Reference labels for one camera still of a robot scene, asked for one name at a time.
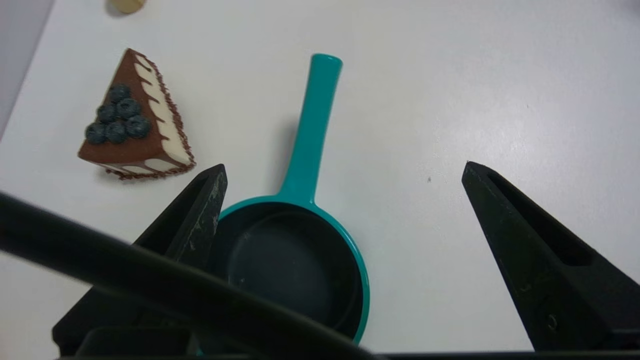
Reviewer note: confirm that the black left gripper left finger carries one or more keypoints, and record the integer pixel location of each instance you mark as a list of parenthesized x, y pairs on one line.
[(192, 220)]

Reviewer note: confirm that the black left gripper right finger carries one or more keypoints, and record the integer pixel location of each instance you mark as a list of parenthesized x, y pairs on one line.
[(550, 270)]

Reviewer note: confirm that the chocolate blueberry cake slice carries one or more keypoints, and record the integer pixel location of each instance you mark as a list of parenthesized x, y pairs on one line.
[(135, 145)]

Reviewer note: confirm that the small wooden cylinder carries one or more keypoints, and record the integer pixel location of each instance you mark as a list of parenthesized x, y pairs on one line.
[(127, 5)]

